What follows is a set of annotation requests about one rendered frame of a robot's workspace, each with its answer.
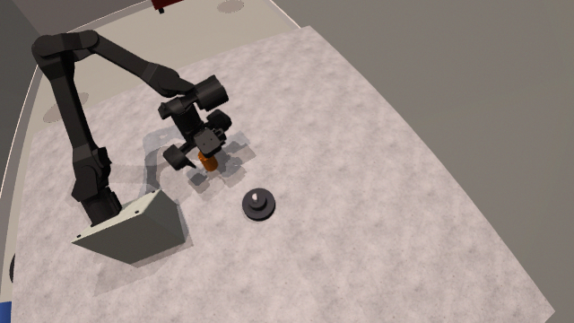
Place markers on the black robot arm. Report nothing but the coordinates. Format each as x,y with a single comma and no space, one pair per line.
56,55

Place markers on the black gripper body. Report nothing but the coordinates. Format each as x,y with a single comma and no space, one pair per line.
176,157

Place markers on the orange knob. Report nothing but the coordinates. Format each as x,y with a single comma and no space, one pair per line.
210,164

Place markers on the black round pedestal with silver shaft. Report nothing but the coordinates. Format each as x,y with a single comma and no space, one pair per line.
258,204

